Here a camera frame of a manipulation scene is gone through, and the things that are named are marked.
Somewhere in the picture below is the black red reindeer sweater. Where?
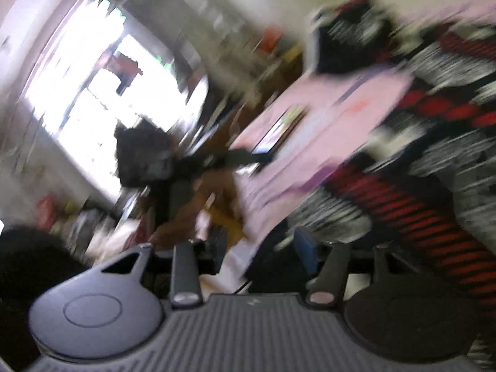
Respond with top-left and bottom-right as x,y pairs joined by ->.
247,0 -> 496,311

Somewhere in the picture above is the smartphone on bed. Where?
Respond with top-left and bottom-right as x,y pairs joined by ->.
251,106 -> 308,155

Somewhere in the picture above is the person's left hand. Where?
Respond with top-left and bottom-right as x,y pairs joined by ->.
148,170 -> 246,250

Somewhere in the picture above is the pink floral bed sheet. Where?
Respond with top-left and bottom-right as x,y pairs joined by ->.
228,1 -> 496,280

